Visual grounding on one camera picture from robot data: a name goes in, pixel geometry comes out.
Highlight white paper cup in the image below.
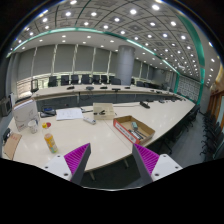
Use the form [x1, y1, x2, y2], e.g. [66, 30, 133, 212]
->
[28, 120, 38, 134]

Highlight white power strip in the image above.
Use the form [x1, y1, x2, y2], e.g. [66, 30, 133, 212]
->
[83, 117, 96, 125]

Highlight black office chair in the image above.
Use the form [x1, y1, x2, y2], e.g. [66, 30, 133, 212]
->
[48, 76, 57, 87]

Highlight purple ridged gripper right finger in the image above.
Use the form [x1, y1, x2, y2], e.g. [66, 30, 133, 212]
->
[131, 143, 183, 186]

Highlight yellow labelled plastic bottle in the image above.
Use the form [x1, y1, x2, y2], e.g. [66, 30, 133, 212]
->
[42, 122, 58, 153]

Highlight white paper sheets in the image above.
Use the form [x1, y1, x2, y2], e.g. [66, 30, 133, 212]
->
[56, 108, 83, 121]

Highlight small beige cardboard box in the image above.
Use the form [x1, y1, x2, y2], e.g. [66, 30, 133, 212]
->
[93, 103, 115, 120]

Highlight large white box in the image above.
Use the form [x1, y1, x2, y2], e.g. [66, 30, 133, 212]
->
[13, 99, 40, 131]

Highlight round grey concrete column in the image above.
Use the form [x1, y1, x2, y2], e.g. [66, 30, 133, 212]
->
[116, 45, 135, 85]

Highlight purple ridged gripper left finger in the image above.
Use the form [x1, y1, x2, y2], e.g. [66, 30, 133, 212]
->
[44, 142, 92, 186]

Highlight brown cardboard sheet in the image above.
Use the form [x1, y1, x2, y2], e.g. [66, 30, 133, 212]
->
[3, 133, 22, 160]

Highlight open cardboard box red side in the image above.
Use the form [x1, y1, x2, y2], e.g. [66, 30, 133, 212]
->
[113, 115, 155, 145]

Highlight black conference microphone unit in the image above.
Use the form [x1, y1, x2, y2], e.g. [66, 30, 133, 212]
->
[140, 101, 150, 109]

